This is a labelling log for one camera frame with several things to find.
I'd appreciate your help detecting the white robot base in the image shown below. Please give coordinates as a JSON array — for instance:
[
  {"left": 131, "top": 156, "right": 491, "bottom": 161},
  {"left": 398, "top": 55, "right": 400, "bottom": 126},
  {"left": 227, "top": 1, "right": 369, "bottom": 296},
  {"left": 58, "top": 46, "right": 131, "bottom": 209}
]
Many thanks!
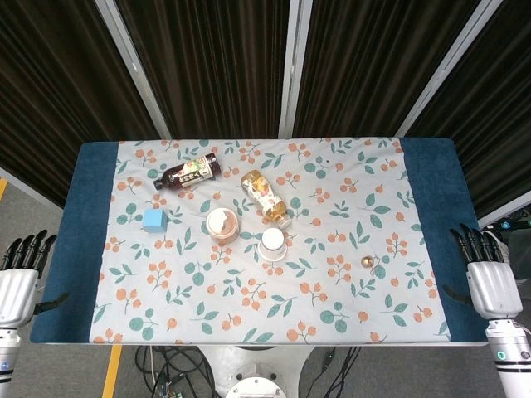
[{"left": 198, "top": 343, "right": 320, "bottom": 398}]

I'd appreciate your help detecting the yellow tea bottle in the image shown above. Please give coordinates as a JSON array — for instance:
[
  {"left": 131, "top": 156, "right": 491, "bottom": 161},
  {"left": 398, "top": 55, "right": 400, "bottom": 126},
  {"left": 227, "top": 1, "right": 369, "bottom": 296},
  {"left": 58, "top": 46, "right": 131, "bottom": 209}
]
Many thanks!
[{"left": 240, "top": 169, "right": 293, "bottom": 228}]

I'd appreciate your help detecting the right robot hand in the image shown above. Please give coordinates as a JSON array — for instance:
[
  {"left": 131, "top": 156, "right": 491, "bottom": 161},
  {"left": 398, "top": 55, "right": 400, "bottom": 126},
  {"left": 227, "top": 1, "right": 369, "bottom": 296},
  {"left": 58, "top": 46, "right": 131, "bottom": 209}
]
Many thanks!
[{"left": 441, "top": 223, "right": 524, "bottom": 320}]

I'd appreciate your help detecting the white partition frame post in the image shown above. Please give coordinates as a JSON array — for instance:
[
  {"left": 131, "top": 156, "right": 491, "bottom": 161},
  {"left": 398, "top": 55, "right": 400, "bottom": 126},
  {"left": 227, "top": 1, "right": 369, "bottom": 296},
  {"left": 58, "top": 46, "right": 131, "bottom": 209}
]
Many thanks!
[
  {"left": 94, "top": 0, "right": 172, "bottom": 140},
  {"left": 476, "top": 197, "right": 531, "bottom": 228},
  {"left": 276, "top": 0, "right": 313, "bottom": 139},
  {"left": 396, "top": 0, "right": 505, "bottom": 138}
]

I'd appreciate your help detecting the small gold ball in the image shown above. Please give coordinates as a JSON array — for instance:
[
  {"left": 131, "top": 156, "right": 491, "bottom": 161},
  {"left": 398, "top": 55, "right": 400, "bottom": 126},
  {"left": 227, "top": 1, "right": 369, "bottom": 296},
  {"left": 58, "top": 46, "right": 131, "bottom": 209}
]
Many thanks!
[{"left": 359, "top": 255, "right": 387, "bottom": 278}]

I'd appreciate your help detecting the black cable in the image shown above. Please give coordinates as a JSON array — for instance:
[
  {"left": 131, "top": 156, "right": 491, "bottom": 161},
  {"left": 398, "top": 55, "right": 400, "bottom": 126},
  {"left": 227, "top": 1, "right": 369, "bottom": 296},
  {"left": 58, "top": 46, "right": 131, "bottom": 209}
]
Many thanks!
[
  {"left": 134, "top": 345, "right": 219, "bottom": 398},
  {"left": 317, "top": 345, "right": 363, "bottom": 398}
]

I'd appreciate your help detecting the white paper cup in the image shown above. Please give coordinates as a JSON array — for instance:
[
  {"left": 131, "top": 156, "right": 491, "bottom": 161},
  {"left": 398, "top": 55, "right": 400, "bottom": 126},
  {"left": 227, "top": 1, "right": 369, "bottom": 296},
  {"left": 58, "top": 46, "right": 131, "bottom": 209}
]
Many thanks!
[{"left": 256, "top": 227, "right": 288, "bottom": 261}]

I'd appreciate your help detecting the blue table cover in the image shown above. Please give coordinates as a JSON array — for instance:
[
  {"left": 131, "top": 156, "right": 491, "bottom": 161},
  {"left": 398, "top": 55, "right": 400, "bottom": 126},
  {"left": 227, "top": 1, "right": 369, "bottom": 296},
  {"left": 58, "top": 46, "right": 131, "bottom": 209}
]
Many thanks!
[{"left": 29, "top": 138, "right": 489, "bottom": 345}]

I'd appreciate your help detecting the dark tea bottle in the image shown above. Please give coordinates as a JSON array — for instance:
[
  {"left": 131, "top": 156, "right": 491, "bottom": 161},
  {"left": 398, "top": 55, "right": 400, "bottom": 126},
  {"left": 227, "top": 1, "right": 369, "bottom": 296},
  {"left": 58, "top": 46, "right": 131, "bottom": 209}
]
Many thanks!
[{"left": 153, "top": 152, "right": 222, "bottom": 191}]

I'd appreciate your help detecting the floral tablecloth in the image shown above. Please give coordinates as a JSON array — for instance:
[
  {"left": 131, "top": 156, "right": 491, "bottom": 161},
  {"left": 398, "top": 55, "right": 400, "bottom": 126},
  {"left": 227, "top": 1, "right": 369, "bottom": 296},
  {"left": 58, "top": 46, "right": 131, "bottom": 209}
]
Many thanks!
[{"left": 89, "top": 138, "right": 452, "bottom": 345}]

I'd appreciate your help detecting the clear jar of rubber bands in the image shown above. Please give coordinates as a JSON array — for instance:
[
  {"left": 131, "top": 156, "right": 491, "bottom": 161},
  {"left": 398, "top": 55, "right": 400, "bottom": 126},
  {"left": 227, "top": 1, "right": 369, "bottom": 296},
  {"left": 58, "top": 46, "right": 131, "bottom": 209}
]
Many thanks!
[{"left": 206, "top": 206, "right": 241, "bottom": 245}]

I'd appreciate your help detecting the black equipment with teal lights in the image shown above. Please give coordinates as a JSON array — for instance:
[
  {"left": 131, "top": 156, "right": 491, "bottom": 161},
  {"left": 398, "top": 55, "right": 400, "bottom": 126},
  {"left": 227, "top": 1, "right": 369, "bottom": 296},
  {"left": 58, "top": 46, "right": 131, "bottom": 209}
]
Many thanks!
[{"left": 480, "top": 213, "right": 531, "bottom": 266}]

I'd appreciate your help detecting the light blue cube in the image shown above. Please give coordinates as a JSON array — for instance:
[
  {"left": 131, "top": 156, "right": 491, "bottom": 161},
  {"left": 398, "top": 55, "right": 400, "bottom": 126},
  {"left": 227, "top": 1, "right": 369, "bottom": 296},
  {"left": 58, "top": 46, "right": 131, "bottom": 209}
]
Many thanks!
[{"left": 142, "top": 208, "right": 168, "bottom": 235}]

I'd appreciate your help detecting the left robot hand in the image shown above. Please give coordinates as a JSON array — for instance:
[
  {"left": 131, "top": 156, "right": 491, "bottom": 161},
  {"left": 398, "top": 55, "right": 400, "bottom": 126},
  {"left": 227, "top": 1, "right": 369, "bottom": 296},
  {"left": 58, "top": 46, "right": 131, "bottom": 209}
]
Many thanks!
[{"left": 0, "top": 229, "right": 71, "bottom": 331}]

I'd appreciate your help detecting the dark curtain panel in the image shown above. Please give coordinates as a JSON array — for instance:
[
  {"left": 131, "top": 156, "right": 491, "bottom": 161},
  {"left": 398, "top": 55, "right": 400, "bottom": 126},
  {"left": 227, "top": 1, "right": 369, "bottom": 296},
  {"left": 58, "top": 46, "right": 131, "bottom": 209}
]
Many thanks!
[
  {"left": 292, "top": 0, "right": 485, "bottom": 138},
  {"left": 0, "top": 0, "right": 161, "bottom": 208},
  {"left": 118, "top": 0, "right": 291, "bottom": 140},
  {"left": 404, "top": 0, "right": 531, "bottom": 221}
]

